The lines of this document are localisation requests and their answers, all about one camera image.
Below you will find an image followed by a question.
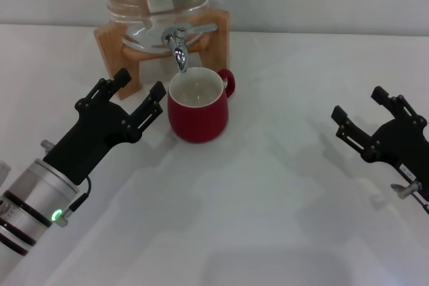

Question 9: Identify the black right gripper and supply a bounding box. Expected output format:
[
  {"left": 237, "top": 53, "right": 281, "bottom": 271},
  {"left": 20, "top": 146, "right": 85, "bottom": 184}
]
[{"left": 330, "top": 85, "right": 429, "bottom": 196}]

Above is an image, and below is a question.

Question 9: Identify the chrome faucet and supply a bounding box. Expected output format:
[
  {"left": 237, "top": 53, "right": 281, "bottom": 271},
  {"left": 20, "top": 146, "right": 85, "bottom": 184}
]
[{"left": 161, "top": 23, "right": 218, "bottom": 73}]

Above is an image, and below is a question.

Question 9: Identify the red cup white inside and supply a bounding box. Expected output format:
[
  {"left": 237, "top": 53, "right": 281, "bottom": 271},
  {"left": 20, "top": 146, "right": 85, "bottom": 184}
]
[{"left": 167, "top": 67, "right": 237, "bottom": 144}]

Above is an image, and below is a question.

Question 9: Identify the wooden dispenser stand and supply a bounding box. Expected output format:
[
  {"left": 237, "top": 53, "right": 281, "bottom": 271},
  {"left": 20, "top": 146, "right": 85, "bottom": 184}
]
[{"left": 93, "top": 8, "right": 231, "bottom": 101}]

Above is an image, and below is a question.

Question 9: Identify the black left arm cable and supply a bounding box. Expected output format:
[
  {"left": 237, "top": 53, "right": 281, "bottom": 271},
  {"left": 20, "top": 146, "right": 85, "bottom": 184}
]
[{"left": 55, "top": 175, "right": 93, "bottom": 227}]

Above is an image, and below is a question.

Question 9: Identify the left wrist camera housing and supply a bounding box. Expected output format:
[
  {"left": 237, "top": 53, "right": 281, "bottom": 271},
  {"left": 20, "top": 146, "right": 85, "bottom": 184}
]
[{"left": 0, "top": 161, "right": 11, "bottom": 185}]

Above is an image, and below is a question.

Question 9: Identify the thin right arm cable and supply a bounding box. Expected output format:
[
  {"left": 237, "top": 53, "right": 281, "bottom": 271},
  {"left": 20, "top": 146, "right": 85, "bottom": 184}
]
[{"left": 390, "top": 181, "right": 429, "bottom": 215}]

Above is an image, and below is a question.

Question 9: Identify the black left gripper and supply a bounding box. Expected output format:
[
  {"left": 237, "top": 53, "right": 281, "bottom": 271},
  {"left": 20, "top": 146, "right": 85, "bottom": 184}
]
[{"left": 43, "top": 67, "right": 168, "bottom": 186}]

